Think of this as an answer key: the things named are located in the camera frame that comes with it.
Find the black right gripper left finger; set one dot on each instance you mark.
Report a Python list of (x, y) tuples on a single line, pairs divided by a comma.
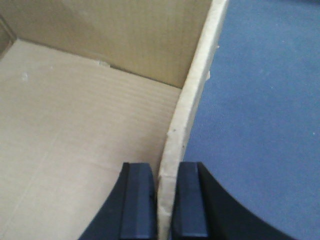
[(129, 212)]

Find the brown cardboard carton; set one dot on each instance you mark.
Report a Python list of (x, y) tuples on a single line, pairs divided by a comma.
[(87, 85)]

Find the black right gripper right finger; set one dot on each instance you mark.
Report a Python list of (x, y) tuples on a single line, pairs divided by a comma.
[(204, 210)]

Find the blue conveyor belt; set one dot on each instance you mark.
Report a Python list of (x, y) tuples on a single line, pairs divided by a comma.
[(257, 127)]

